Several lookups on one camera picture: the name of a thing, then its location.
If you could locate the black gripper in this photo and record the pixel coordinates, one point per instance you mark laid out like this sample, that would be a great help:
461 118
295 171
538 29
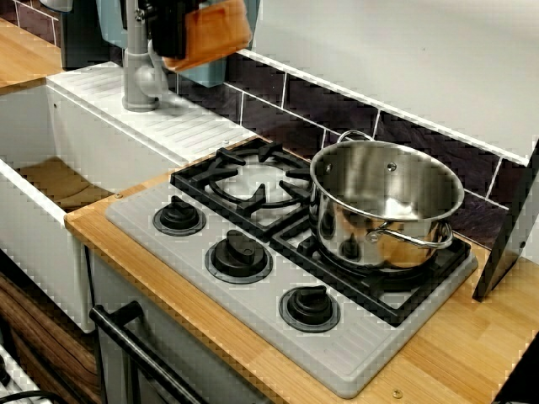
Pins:
168 12

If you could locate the orange plastic pot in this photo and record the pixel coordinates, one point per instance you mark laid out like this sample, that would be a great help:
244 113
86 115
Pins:
217 31

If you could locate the black stove knob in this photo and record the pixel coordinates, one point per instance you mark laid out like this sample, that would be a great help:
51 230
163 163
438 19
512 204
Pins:
236 256
309 308
179 215

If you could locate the stainless steel pot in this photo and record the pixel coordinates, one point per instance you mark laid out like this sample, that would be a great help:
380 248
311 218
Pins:
358 235

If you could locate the gray toy stove plate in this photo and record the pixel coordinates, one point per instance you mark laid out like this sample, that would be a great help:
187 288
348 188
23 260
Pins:
252 303

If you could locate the gray toy faucet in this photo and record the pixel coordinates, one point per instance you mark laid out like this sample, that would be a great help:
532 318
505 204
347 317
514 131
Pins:
135 71

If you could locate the teal toy kitchen cabinet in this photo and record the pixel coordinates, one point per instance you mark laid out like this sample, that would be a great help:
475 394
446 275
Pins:
111 25

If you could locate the dark gray box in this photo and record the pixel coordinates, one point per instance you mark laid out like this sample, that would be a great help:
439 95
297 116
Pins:
84 42

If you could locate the white toy sink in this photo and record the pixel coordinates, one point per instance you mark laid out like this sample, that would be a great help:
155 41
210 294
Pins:
97 126

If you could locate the black burner grate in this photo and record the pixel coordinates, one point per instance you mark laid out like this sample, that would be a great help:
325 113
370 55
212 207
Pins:
379 294
198 182

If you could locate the white oven door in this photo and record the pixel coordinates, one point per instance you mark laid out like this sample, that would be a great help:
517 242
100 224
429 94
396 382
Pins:
168 332

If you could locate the black side panel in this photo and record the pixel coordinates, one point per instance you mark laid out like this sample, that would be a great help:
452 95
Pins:
511 235

